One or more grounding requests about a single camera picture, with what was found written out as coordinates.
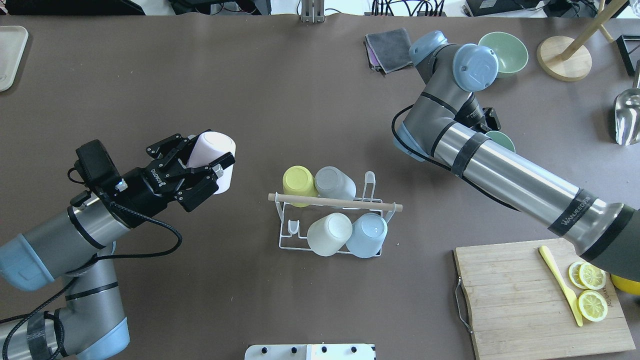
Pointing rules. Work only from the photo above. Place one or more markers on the light blue cup on rack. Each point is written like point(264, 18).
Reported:
point(368, 235)

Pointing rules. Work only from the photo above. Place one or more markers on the white wire cup rack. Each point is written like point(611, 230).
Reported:
point(322, 214)

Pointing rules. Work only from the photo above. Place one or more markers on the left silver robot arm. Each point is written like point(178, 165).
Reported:
point(86, 317)

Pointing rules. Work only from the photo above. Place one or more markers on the green cup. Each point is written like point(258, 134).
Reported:
point(501, 139)

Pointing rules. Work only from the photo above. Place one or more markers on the metal scoop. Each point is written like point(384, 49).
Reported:
point(627, 113)

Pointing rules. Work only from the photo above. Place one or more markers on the pink cup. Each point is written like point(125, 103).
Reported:
point(209, 146)

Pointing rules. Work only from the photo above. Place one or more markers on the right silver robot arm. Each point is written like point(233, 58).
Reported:
point(607, 235)

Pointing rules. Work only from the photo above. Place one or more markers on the wooden mug tree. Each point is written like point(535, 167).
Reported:
point(567, 59)

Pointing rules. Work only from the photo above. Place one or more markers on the wooden cutting board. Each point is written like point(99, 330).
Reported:
point(517, 311)

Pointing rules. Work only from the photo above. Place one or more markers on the green bowl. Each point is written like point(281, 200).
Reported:
point(511, 53)

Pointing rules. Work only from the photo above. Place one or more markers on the white plastic tray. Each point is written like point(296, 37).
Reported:
point(13, 41)

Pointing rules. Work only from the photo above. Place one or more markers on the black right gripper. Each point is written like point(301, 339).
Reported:
point(472, 111)

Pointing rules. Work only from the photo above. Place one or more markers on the lemon slice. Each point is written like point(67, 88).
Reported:
point(592, 305)
point(586, 276)

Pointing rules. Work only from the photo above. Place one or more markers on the yellow plastic knife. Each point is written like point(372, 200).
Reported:
point(568, 293)

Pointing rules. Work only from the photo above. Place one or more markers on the white cup on rack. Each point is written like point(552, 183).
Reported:
point(329, 234)

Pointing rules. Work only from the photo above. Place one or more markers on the grey cup on rack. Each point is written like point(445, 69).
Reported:
point(332, 183)

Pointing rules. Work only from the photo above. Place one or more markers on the lemon slice left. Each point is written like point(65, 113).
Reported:
point(586, 276)

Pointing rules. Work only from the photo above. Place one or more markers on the black glass rack tray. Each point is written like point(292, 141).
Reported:
point(628, 46)

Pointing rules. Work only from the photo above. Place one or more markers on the lemon slice right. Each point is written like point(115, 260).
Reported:
point(592, 305)

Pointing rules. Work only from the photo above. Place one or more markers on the yellow cup on rack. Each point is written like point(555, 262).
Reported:
point(298, 180)

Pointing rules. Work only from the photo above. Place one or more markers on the yellow lemon upper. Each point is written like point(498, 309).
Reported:
point(625, 285)

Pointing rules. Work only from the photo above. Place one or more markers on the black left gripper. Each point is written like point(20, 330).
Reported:
point(141, 189)

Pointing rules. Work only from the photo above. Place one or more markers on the grey folded cloth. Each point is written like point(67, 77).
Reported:
point(388, 51)

